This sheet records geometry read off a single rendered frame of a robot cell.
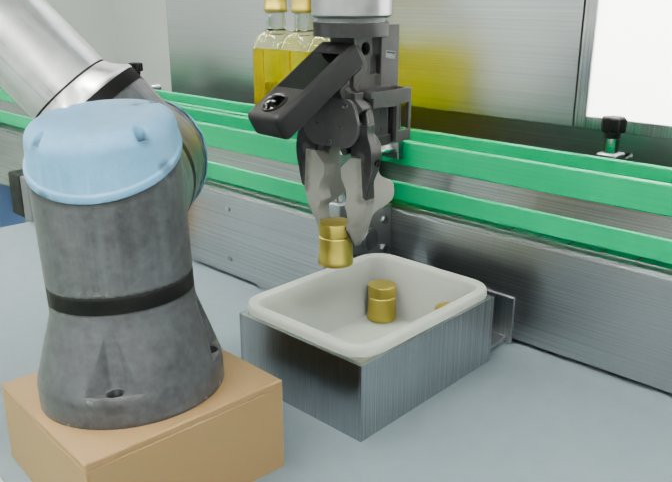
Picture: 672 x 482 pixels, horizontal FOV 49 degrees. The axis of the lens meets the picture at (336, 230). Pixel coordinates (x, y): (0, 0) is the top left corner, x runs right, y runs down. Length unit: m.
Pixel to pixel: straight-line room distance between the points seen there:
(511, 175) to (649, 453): 0.33
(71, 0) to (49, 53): 6.69
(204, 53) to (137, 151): 1.01
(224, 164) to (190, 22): 0.56
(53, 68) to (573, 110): 0.63
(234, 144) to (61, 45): 0.39
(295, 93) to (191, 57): 0.94
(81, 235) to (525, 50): 0.66
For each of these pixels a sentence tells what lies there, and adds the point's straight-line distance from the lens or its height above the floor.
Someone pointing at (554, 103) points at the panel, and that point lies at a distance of 1.02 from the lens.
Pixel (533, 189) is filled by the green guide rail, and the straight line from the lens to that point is 0.86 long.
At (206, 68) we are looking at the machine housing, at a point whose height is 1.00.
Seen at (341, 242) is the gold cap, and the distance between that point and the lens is 0.72.
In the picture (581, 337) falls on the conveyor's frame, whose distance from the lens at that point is 0.86.
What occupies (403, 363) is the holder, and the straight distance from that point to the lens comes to 0.72.
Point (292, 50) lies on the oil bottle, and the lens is 1.10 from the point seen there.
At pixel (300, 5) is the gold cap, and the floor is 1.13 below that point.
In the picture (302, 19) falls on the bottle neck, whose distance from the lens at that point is 1.11.
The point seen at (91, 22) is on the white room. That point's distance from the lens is 7.49.
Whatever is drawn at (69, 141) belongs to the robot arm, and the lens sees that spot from 0.56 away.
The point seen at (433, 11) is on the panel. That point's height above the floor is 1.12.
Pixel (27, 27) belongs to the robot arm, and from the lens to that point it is 0.72.
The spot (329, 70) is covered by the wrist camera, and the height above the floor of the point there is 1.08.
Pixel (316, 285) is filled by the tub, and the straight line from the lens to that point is 0.84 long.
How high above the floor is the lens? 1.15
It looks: 18 degrees down
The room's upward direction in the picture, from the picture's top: straight up
